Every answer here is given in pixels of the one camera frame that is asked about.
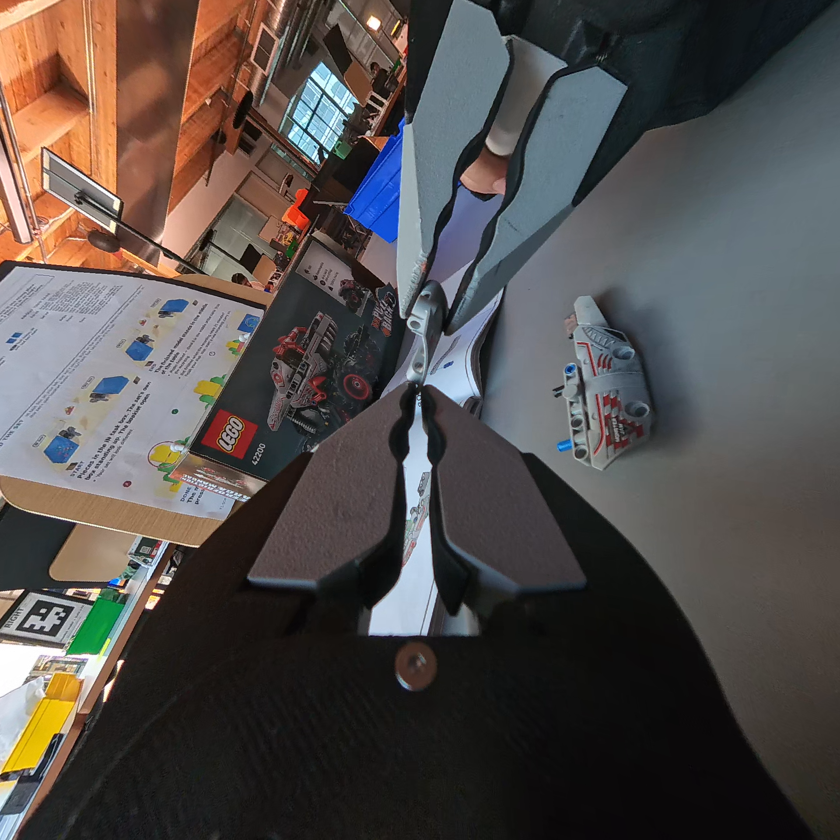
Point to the blue plastic bin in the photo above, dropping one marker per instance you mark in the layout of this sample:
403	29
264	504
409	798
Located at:
377	197

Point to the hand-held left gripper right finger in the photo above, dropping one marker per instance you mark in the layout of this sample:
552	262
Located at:
505	518

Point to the illustrated instruction sign board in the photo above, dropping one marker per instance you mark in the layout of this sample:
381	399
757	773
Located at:
98	367

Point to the black lego set box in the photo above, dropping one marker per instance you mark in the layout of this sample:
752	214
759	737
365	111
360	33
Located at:
295	394

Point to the lego instruction booklet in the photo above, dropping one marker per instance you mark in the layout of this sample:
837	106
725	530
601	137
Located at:
459	367

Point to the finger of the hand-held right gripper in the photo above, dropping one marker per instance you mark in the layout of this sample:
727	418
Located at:
446	98
564	144

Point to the person's right hand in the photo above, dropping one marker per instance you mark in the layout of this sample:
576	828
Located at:
489	174

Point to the green box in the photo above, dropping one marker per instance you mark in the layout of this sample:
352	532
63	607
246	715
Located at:
95	627

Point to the grey red-printed lego assembly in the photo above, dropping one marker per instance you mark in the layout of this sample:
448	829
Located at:
610	394

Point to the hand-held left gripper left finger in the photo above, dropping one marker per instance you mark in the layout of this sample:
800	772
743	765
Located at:
328	512

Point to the orange bin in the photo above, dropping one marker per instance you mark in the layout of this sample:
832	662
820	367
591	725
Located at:
295	210

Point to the grey curved lego panel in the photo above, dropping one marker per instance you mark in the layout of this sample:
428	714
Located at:
423	308

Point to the yellow bin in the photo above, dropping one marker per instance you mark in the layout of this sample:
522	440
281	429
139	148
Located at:
39	728

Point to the flat panel on arm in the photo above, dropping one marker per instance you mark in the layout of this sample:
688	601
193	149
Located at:
82	190

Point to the black white marker tag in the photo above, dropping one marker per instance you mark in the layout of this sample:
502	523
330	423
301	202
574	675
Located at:
43	620

